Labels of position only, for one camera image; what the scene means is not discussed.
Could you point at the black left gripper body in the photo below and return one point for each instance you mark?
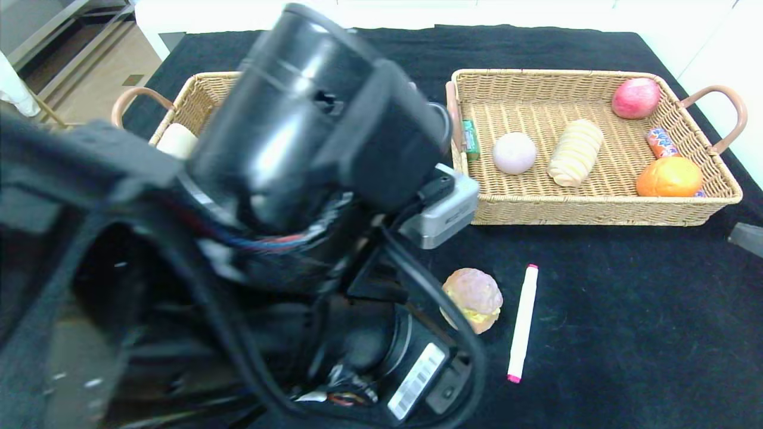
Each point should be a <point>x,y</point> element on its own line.
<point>419,379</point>

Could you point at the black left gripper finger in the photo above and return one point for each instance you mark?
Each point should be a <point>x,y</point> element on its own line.
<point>450,387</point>

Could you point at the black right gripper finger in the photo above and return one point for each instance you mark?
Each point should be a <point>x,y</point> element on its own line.
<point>748,238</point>

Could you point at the white marker with pink cap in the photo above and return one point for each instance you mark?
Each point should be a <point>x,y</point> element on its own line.
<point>523,322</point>

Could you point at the striped spiral bread roll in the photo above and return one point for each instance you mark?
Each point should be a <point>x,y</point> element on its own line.
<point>576,154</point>

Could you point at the smooth pink round bun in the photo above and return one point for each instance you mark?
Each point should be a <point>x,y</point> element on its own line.
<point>514,154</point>

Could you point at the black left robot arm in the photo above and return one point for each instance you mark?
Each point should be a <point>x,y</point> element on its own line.
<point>286,137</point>

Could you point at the wicker basket holding food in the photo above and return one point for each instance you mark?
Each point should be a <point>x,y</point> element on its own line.
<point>536,202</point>

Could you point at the wicker basket holding soap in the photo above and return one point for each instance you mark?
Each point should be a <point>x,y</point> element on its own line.
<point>199,95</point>

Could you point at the orange fruit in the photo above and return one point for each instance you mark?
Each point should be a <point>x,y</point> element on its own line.
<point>669,177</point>

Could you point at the orange red snack stick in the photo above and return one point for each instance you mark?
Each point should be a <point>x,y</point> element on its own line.
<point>660,143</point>

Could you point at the black tablecloth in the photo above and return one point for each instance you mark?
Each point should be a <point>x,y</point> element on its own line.
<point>596,333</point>

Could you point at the red apple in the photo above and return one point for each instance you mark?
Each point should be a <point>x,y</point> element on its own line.
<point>636,99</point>

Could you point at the green candy pack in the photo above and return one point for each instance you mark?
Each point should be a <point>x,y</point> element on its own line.
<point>471,140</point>

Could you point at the white soap bar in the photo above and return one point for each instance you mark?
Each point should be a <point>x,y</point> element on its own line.
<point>177,142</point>

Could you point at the wooden rolling rack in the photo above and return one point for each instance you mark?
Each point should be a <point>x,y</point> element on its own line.
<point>50,116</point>

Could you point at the white cloth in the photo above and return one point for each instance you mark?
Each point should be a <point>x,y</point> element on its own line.
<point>15,86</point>

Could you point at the grey wooden shelf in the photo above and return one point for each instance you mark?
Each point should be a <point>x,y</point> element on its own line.
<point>53,30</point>

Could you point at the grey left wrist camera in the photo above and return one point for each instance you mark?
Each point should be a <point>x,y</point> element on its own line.
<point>447,214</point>

